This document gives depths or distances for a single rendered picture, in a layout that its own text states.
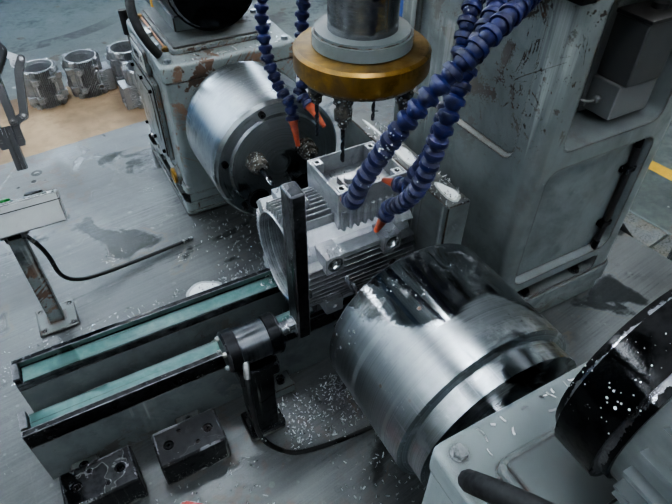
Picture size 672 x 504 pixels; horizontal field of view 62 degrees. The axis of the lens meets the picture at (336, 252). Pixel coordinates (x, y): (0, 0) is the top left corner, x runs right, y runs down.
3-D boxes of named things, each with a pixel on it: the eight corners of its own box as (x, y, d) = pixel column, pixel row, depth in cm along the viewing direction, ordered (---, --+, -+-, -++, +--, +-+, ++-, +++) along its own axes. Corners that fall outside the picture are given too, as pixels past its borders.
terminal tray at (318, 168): (369, 175, 96) (371, 139, 91) (404, 210, 89) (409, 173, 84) (307, 196, 91) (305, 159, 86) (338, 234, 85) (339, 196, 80)
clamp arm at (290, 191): (305, 319, 83) (299, 177, 65) (315, 333, 81) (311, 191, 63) (284, 328, 81) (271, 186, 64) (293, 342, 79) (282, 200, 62)
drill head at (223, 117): (273, 124, 138) (265, 22, 121) (346, 205, 115) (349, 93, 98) (174, 150, 129) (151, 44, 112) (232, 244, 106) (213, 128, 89)
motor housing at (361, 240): (354, 229, 109) (357, 145, 96) (410, 292, 97) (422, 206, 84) (259, 263, 102) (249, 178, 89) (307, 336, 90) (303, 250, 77)
